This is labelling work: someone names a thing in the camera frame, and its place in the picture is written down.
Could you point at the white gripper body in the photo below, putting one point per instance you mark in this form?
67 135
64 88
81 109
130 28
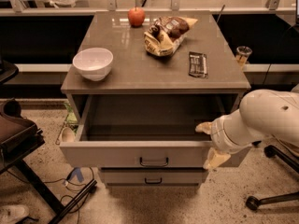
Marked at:
218 134

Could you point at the brown chip bag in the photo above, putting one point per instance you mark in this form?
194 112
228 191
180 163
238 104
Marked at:
166 34

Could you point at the grey bottom drawer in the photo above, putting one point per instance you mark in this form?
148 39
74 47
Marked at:
152 177

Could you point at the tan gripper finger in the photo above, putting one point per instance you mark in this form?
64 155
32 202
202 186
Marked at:
215 158
204 127

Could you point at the red apple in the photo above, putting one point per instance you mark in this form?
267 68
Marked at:
136 16

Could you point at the white bowl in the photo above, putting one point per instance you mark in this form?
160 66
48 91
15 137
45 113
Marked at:
94 63

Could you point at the grey drawer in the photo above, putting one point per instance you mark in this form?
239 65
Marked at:
152 177
143 131

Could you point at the black snack bar wrapper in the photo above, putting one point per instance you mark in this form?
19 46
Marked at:
197 64

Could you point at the grey drawer cabinet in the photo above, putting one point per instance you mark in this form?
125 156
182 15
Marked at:
134 71

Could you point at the floor trash pile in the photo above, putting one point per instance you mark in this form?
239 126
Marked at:
69 128

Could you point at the blue tape cross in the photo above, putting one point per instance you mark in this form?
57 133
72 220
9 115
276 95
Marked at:
76 172

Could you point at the plastic iced drink cup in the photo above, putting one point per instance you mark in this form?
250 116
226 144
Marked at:
242 54

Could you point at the white shoe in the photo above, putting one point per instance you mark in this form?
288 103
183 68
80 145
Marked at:
11 214

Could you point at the grey top drawer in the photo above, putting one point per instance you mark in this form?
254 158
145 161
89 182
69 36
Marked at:
143 131

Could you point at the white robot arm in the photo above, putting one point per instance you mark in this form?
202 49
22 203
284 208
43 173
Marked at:
261 114

